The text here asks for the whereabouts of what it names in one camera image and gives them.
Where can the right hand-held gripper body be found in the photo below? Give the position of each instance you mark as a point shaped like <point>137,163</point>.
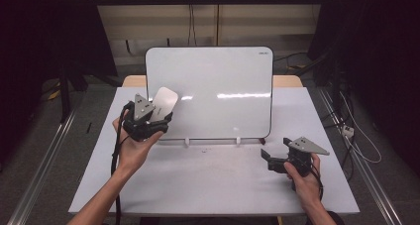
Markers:
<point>297,155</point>

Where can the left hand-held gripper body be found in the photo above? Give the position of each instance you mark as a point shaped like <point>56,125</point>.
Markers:
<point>142,119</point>

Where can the white whiteboard eraser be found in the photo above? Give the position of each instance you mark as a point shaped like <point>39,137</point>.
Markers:
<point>164,101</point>

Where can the white whiteboard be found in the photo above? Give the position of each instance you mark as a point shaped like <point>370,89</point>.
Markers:
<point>214,76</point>

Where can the person's right hand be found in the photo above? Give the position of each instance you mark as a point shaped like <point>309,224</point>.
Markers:
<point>305,185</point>

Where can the person's left hand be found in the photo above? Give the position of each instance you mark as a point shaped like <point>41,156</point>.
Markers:
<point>135,152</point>

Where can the small red object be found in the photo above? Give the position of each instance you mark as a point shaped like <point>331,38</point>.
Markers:
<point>262,140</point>

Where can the white whiteboard stand foot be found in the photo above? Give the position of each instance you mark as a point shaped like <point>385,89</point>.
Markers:
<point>238,140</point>
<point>187,141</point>

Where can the black marker pen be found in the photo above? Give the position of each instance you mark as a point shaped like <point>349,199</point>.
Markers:
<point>88,128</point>

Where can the white power strip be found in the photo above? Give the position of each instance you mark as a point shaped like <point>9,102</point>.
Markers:
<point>347,131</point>

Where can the black metal stand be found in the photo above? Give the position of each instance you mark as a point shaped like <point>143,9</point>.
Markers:
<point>66,92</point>

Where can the black horizontal bar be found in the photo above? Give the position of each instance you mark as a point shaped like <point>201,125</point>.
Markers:
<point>204,0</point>

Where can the black curtain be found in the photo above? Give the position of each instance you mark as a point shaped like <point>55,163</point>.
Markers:
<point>379,53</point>
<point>46,36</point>

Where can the aluminium floor rail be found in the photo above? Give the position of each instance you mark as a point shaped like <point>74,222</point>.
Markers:
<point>363,165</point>
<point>39,172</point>

